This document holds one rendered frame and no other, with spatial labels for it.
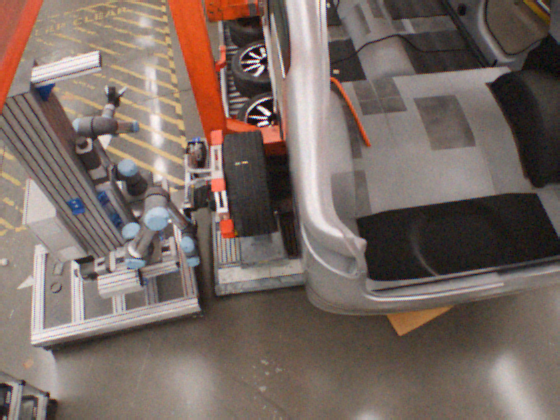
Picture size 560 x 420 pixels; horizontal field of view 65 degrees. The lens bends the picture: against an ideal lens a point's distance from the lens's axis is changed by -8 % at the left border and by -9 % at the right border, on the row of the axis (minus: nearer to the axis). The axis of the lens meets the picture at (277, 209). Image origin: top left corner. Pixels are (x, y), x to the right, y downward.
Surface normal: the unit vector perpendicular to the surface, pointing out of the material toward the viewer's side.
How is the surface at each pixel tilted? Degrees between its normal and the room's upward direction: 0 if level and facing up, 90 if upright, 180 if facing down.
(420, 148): 20
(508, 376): 0
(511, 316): 0
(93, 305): 0
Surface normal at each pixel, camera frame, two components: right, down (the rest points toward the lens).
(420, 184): -0.03, -0.24
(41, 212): -0.07, -0.56
